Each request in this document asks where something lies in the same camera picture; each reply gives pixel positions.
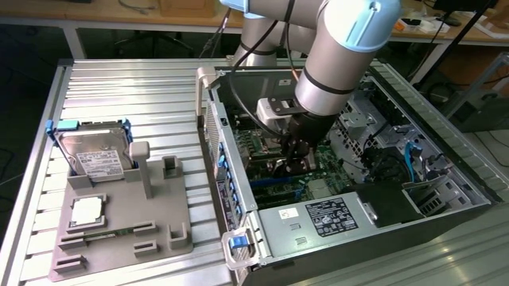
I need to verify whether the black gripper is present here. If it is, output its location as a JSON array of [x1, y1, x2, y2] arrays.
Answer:
[[278, 110, 338, 176]]

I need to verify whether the black equipment box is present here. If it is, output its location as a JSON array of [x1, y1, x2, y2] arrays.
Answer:
[[453, 92, 509, 132]]

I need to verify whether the blue wire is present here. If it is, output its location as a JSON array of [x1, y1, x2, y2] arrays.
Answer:
[[402, 142, 420, 182]]

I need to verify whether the black stand pole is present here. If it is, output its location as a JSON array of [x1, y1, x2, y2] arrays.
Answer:
[[409, 0, 498, 86]]

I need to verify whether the green RAM stick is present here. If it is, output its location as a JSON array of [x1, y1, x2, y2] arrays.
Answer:
[[84, 225, 139, 241]]

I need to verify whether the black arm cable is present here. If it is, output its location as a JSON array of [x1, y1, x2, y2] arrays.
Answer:
[[226, 0, 298, 136]]

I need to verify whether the black expansion slot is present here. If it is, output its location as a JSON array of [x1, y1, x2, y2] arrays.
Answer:
[[254, 190, 298, 201]]

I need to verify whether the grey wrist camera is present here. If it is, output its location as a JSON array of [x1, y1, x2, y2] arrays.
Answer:
[[255, 97, 303, 136]]

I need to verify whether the thin hanging cable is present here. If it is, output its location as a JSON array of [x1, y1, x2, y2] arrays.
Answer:
[[198, 10, 234, 59]]

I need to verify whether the green motherboard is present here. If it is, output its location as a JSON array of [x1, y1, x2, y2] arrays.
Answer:
[[228, 119, 355, 209]]

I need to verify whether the white desk object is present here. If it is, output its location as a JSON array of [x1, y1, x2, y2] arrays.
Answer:
[[397, 17, 452, 34]]

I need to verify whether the black open PC case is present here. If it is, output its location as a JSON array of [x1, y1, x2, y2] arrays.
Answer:
[[195, 66, 502, 286]]

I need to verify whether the cardboard box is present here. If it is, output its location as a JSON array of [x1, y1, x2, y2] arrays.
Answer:
[[158, 0, 219, 18]]

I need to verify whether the blue expansion slot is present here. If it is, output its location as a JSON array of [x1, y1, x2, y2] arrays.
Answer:
[[250, 176, 298, 188]]

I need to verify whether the silver hard disk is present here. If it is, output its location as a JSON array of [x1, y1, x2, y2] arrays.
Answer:
[[53, 123, 132, 183]]

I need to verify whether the silver chipset heatsink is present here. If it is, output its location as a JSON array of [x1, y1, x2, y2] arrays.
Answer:
[[306, 178, 331, 197]]

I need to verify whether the wooden desk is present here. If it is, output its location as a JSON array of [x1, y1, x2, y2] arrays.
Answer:
[[0, 0, 509, 60]]

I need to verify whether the aluminium frame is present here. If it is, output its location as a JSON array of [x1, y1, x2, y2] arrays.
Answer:
[[448, 51, 509, 120]]

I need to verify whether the silver CPU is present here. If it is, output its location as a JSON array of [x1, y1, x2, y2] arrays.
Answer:
[[71, 198, 106, 225]]

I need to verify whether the grey power supply unit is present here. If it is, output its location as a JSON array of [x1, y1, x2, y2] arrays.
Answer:
[[254, 192, 379, 260]]

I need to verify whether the black monitor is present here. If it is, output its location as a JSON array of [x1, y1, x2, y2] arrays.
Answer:
[[432, 0, 498, 13]]

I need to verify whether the silver disk bay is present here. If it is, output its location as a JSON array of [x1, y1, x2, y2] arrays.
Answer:
[[329, 89, 389, 179]]

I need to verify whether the office chair base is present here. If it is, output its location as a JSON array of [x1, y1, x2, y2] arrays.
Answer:
[[114, 29, 196, 59]]

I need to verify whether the blue disk carrier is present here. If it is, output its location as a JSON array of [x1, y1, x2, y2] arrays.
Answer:
[[44, 118, 135, 172]]

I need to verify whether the grey parts rack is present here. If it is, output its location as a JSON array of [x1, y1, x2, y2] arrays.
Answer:
[[49, 141, 195, 284]]

